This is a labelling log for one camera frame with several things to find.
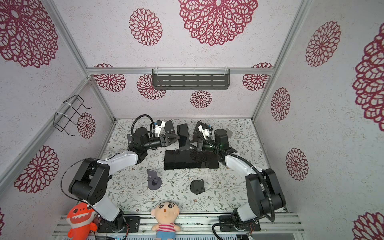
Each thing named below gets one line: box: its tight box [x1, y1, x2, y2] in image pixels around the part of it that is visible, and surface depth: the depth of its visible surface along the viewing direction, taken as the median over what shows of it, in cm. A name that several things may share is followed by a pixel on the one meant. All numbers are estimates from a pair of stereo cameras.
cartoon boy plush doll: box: [150, 201, 181, 240], surface depth 70 cm
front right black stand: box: [190, 179, 206, 195], surface depth 83 cm
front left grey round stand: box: [147, 169, 162, 190], surface depth 86 cm
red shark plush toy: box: [66, 202, 98, 240], surface depth 70 cm
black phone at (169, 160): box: [163, 150, 176, 171], surface depth 98 cm
